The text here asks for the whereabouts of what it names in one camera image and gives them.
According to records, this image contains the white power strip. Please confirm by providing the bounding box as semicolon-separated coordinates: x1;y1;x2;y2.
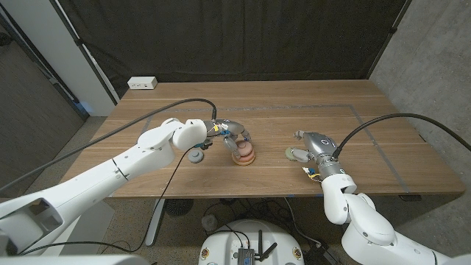
127;76;158;91

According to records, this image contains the pink toy ring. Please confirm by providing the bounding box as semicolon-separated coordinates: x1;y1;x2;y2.
235;140;255;158

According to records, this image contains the grey round floor object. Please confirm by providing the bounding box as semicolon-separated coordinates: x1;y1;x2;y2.
201;214;219;233

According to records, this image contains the black backdrop stand pole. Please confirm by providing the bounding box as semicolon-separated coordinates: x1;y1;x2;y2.
366;0;413;79
49;0;119;105

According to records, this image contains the thin black left wrist cable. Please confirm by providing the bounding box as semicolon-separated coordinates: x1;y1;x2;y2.
18;146;196;257

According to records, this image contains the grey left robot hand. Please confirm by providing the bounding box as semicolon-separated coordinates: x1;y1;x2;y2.
200;118;253;161

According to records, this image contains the white robot torso edge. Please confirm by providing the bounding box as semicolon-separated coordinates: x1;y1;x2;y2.
0;254;150;265

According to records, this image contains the orange toy ring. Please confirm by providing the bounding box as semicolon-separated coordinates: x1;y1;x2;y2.
231;155;257;166

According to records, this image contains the black power adapter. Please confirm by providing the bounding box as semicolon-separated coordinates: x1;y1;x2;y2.
303;242;341;265

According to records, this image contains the black backdrop curtain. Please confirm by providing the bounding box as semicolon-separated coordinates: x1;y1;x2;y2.
57;0;412;99

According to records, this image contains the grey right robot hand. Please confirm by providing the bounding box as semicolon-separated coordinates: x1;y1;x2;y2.
290;130;347;182

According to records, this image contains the white table leg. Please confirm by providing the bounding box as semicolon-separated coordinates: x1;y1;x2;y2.
144;198;166;247

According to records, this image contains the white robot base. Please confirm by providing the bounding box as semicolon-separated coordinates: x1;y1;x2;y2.
197;219;305;265

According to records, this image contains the grey toy ring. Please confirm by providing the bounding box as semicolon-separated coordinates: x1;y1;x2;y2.
188;149;205;164

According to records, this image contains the black round floor object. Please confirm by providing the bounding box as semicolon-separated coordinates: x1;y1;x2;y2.
164;198;195;217

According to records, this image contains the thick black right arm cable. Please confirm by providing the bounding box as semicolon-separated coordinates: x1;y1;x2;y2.
332;113;471;160

